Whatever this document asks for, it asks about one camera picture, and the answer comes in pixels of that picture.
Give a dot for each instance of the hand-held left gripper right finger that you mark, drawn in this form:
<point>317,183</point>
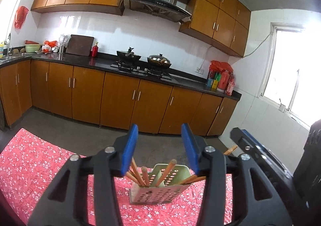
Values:
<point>190,148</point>

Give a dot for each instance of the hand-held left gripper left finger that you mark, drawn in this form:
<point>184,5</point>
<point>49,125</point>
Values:
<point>129,150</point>

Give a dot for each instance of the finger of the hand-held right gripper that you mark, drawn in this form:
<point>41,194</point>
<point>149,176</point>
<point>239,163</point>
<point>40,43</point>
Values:
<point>263,158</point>

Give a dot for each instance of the green perforated utensil holder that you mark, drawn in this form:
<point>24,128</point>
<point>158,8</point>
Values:
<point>153,194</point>

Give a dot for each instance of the lower wooden base cabinets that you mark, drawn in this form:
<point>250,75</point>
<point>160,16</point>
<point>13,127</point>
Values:
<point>87,95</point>

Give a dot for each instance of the small red bottle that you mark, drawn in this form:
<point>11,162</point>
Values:
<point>230,87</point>

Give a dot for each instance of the green and yellow bottle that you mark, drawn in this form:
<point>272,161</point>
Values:
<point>216,79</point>

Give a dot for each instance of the large red jug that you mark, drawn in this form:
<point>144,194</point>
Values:
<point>223,82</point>

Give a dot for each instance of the black gas stove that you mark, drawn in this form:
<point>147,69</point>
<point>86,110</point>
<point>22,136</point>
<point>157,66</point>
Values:
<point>143,72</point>

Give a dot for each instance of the wok with steel lid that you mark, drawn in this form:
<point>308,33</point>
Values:
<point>159,60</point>

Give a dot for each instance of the black wok with lid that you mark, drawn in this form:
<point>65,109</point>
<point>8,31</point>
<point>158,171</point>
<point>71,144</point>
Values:
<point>128,55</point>

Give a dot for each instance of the red floral tablecloth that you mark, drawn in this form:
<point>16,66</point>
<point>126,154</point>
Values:
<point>30,166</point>

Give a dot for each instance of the red glass bottle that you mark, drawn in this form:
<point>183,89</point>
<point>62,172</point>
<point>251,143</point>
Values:
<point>94,51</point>

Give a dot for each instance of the black kitchen countertop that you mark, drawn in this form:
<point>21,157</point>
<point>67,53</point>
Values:
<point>75,59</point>

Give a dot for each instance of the dark wooden cutting board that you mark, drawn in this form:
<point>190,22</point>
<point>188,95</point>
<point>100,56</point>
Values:
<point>79,45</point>

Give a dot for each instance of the steel cup with clear bag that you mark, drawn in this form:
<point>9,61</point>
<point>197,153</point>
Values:
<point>61,49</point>

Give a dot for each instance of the red and white plastic bag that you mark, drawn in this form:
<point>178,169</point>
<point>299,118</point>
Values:
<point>49,45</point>

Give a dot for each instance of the green plastic basin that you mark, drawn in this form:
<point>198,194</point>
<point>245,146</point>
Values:
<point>32,48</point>

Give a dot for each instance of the red plastic basin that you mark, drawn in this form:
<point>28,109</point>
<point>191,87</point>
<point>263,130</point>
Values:
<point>32,42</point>

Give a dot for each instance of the steel sink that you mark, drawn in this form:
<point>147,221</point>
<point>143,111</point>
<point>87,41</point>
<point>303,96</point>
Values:
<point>17,55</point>

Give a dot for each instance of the steel faucet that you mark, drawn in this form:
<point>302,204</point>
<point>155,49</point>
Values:
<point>9,43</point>

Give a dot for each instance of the yellow detergent bottle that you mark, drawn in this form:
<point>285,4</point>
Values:
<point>1,49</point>

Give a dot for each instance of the red hanging plastic bag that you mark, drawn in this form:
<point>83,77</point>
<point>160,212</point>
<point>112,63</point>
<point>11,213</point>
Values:
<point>21,15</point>

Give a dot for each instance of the white wall socket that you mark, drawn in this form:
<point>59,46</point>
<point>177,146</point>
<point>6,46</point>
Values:
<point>200,69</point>

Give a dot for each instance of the large window with white frame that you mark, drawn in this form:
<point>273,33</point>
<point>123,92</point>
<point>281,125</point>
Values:
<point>288,65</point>

